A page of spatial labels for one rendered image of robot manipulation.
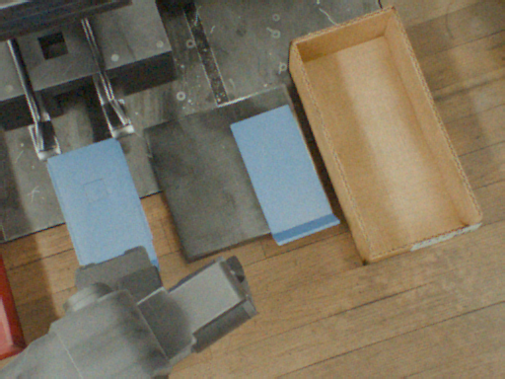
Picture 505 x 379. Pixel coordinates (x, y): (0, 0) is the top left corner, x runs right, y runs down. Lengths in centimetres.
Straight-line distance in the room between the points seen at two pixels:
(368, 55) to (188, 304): 48
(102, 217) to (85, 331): 31
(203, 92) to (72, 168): 20
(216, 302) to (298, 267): 32
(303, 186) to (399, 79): 17
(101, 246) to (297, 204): 22
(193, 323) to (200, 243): 31
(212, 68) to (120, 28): 13
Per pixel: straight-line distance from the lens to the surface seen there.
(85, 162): 100
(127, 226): 98
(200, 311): 74
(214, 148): 107
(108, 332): 69
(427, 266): 107
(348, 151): 108
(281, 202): 104
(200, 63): 112
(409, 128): 110
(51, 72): 105
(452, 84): 113
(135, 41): 105
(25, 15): 88
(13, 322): 104
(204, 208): 105
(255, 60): 112
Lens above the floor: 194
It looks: 75 degrees down
